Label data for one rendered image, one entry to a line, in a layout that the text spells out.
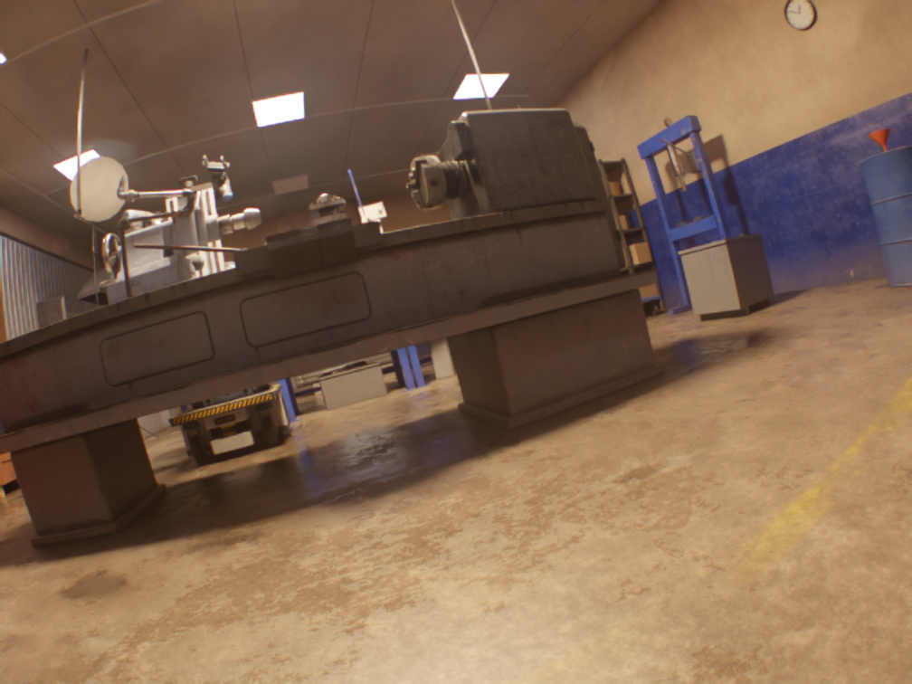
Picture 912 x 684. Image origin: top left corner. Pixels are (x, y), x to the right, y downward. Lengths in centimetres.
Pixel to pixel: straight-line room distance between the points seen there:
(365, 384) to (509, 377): 220
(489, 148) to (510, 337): 81
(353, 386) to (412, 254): 219
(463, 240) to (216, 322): 99
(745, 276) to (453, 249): 243
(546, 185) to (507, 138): 27
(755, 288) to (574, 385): 220
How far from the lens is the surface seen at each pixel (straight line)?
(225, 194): 341
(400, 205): 959
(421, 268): 171
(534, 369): 176
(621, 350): 199
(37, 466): 208
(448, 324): 154
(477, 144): 197
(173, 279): 188
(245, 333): 168
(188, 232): 192
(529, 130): 211
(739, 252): 359
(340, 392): 375
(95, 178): 553
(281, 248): 156
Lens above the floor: 44
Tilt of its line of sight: 2 degrees down
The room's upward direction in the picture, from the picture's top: 14 degrees counter-clockwise
